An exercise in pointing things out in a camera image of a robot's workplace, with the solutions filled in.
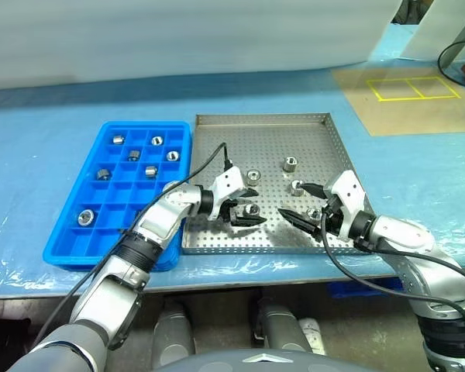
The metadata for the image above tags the blue compartment tray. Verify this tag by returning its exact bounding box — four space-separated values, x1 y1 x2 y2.
42 120 193 271

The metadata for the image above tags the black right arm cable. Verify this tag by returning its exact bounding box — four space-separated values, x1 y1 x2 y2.
319 212 465 325

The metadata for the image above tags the white panel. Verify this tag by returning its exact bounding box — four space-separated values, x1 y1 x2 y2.
401 0 465 62

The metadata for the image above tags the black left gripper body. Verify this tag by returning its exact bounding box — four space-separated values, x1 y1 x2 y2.
216 195 246 225

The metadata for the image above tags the white foam sheet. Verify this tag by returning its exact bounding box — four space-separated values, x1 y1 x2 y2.
0 0 406 92

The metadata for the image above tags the grey robot torso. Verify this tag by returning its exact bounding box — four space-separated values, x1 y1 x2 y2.
150 347 425 372

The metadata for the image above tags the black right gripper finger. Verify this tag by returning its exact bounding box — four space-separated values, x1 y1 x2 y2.
300 181 329 201
277 208 322 238

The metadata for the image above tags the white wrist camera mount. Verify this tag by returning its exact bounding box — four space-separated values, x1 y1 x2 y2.
325 170 367 241
208 166 246 221

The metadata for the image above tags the perforated steel tray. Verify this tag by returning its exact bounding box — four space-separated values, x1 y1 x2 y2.
181 112 377 256

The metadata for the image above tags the dark grey rounded cylinder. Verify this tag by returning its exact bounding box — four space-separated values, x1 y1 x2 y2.
251 298 315 356
153 301 197 369

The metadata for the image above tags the blue crate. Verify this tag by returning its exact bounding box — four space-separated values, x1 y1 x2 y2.
327 277 406 299

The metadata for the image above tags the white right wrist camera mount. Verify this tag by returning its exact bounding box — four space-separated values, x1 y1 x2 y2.
325 170 367 241

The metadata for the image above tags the grey metal post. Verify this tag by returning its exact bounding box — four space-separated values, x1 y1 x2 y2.
437 5 465 67

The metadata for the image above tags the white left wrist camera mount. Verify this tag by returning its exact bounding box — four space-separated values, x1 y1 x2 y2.
208 166 246 221

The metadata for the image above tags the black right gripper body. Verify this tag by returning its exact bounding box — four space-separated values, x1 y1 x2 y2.
319 195 344 237

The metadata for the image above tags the black looped cable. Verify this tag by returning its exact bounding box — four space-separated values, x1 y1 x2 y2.
437 40 465 90

